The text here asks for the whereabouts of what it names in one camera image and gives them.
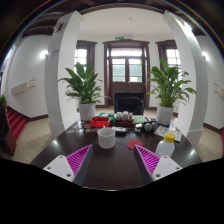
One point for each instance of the green flat box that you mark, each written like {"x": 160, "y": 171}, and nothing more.
{"x": 139, "y": 119}

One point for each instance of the small black device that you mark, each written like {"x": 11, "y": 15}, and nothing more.
{"x": 120, "y": 130}

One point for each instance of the printed paper booklet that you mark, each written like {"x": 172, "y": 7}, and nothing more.
{"x": 161, "y": 131}

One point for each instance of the white speckled ceramic cup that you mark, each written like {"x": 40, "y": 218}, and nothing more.
{"x": 106, "y": 138}

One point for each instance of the potted green plant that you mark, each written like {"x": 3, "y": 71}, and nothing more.
{"x": 82, "y": 85}
{"x": 169, "y": 86}

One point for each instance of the tray with white jars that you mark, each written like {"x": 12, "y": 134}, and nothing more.
{"x": 124, "y": 119}

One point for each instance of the right potted green plant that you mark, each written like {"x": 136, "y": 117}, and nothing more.
{"x": 169, "y": 86}

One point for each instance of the left white pillar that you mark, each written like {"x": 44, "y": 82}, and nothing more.
{"x": 62, "y": 112}

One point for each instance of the plastic bottle with yellow cap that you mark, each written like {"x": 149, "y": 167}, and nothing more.
{"x": 166, "y": 146}

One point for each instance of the red plastic basket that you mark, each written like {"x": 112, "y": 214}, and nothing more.
{"x": 100, "y": 122}

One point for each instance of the grey round speaker pair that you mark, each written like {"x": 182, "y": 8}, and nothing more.
{"x": 150, "y": 126}

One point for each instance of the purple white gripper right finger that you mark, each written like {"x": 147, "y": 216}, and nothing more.
{"x": 153, "y": 167}

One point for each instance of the left potted green plant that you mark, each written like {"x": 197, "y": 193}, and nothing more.
{"x": 82, "y": 85}

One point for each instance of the red round coaster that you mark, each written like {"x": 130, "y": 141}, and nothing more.
{"x": 132, "y": 143}

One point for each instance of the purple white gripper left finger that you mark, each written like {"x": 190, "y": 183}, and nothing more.
{"x": 72, "y": 167}

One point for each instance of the dark wooden double door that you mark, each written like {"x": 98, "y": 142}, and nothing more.
{"x": 126, "y": 68}

